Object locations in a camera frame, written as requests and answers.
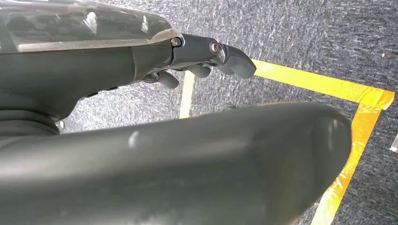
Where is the orange yellow floor tape strip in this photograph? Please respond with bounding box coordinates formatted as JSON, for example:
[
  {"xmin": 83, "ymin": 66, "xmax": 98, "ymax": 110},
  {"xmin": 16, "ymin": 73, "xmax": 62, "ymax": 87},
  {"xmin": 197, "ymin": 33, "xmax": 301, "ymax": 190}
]
[{"xmin": 310, "ymin": 104, "xmax": 383, "ymax": 225}]

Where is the pale yellow floor tape strip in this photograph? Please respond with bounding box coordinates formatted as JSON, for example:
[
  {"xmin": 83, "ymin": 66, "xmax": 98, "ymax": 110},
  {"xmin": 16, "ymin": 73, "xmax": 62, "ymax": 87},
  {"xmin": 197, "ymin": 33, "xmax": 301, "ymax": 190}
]
[{"xmin": 179, "ymin": 70, "xmax": 196, "ymax": 120}]

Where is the ribbed grey left arm sleeve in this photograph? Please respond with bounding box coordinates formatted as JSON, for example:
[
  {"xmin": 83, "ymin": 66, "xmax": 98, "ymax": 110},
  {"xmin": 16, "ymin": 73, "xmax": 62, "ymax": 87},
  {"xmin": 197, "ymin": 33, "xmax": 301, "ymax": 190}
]
[{"xmin": 0, "ymin": 109, "xmax": 60, "ymax": 139}]

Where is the bright yellow floor tape strip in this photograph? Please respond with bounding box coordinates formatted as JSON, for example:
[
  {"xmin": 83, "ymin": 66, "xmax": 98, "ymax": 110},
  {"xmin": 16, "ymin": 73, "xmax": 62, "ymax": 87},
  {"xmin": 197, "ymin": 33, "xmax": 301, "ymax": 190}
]
[{"xmin": 251, "ymin": 59, "xmax": 396, "ymax": 111}]

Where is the small white object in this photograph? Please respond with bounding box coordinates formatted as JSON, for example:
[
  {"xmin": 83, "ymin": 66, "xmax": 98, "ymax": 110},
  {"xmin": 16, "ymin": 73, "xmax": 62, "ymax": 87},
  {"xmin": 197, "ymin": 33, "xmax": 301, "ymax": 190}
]
[{"xmin": 389, "ymin": 133, "xmax": 398, "ymax": 153}]

